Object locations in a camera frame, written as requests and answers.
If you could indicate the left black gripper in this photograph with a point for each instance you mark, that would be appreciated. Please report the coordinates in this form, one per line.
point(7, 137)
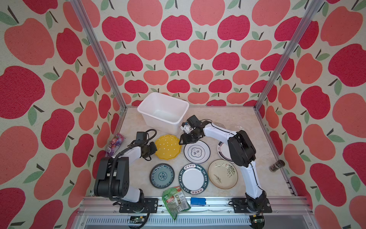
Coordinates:
point(154, 149)

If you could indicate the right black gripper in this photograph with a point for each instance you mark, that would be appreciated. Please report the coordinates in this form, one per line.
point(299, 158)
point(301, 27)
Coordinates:
point(185, 139)

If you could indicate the white plate black flower outline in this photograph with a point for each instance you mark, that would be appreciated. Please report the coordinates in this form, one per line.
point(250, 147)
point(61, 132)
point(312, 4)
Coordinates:
point(198, 152)

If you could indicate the yellow dotted scalloped plate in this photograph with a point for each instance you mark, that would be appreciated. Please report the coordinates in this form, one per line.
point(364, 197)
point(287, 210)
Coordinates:
point(167, 147)

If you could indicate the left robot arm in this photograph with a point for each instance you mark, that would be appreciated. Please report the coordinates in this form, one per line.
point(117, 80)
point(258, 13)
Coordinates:
point(113, 175)

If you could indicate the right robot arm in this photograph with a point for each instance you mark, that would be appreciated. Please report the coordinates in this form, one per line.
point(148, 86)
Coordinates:
point(242, 152)

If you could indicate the white plastic bin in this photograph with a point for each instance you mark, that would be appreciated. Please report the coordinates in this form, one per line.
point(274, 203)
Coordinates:
point(162, 112)

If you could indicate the blue green patterned plate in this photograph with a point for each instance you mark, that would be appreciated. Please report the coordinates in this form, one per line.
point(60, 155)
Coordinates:
point(162, 176)

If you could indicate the purple candy wrapper packet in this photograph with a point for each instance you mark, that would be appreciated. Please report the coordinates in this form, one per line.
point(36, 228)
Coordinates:
point(114, 144)

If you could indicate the clear glass plate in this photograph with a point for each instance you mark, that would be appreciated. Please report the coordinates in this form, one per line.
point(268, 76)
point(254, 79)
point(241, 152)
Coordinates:
point(218, 125)

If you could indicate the white plate green red rim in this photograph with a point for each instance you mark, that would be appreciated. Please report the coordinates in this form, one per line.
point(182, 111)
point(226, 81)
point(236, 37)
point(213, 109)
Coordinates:
point(223, 151)

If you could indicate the large dark-rimmed lettered plate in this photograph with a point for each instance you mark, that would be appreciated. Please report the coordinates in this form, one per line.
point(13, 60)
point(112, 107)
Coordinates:
point(193, 179)

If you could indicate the beige bamboo print plate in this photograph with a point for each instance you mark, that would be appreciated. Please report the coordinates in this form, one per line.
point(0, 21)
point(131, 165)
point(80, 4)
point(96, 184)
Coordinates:
point(223, 174)

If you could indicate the green snack packet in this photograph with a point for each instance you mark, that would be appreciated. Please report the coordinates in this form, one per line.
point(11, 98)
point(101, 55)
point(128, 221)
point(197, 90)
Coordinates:
point(175, 201)

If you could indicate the blue box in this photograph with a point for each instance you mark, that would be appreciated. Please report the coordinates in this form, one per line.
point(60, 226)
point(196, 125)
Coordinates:
point(198, 201)

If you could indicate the dark spice jar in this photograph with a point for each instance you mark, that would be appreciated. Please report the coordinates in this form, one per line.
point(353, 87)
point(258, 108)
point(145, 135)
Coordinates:
point(277, 165)

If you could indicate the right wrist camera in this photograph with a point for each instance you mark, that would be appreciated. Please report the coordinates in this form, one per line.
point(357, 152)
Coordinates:
point(186, 127)

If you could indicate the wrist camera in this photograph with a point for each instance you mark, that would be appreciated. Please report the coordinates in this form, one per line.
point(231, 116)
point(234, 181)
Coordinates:
point(141, 138)
point(186, 127)

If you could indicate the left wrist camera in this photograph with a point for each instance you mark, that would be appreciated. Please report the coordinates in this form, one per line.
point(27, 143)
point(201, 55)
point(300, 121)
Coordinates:
point(141, 138)

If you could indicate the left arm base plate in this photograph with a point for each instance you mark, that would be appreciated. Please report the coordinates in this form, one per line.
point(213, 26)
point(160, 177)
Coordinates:
point(148, 205)

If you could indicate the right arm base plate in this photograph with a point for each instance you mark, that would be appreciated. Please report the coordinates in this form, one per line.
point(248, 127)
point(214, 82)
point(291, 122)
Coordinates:
point(244, 205)

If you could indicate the front aluminium rail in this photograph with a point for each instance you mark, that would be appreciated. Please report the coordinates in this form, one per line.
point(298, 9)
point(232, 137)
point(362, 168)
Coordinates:
point(286, 213)

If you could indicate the left aluminium frame post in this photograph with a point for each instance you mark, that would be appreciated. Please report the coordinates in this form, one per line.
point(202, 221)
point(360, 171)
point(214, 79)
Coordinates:
point(97, 48)

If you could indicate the aluminium frame post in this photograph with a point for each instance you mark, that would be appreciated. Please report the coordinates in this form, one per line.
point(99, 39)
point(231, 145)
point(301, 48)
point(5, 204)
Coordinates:
point(311, 11)
point(97, 48)

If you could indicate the right aluminium frame post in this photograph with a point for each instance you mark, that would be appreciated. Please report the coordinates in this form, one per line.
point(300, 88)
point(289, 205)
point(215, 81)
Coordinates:
point(311, 11)

